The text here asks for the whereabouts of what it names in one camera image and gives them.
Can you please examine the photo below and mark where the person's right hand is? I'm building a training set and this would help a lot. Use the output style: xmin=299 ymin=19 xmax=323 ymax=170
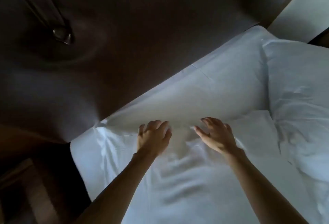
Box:
xmin=193 ymin=117 xmax=242 ymax=156

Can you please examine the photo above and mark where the person's left hand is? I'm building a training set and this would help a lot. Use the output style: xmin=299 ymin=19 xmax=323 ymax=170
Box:
xmin=137 ymin=120 xmax=172 ymax=158

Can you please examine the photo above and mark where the white pillow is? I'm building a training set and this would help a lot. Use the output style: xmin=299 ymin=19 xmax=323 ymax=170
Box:
xmin=262 ymin=38 xmax=329 ymax=186
xmin=95 ymin=25 xmax=275 ymax=152

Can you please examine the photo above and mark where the white bed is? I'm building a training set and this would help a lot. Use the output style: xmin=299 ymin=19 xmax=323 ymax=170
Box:
xmin=69 ymin=110 xmax=329 ymax=224

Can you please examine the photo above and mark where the person's left forearm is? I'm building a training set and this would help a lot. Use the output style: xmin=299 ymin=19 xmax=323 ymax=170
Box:
xmin=73 ymin=150 xmax=159 ymax=224

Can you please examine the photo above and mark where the person's right forearm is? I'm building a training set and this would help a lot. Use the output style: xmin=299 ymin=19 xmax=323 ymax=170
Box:
xmin=222 ymin=148 xmax=310 ymax=224

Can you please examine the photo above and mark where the brown leather headboard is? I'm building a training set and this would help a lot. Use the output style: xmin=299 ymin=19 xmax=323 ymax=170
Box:
xmin=0 ymin=0 xmax=313 ymax=144

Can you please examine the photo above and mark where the brown leather headboard strap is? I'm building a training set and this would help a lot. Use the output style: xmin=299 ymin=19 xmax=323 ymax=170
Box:
xmin=4 ymin=0 xmax=75 ymax=46

